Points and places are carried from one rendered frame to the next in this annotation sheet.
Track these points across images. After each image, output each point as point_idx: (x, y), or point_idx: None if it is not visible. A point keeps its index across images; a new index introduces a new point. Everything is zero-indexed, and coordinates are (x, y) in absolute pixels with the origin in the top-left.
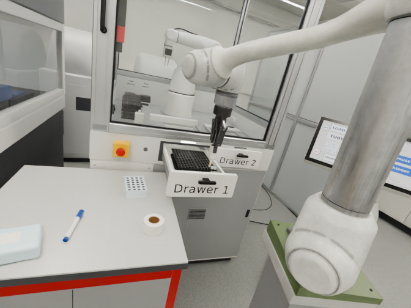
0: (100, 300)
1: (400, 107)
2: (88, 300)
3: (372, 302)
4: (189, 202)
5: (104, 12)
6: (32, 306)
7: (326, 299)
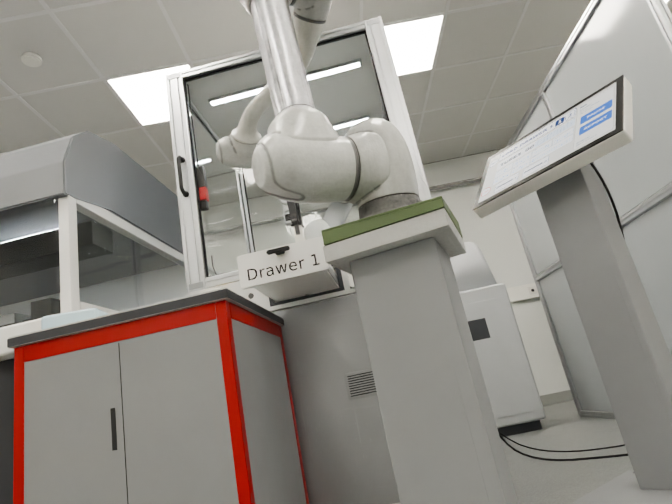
0: (146, 360)
1: (264, 38)
2: (134, 360)
3: (430, 208)
4: (340, 363)
5: (181, 178)
6: (86, 367)
7: (366, 234)
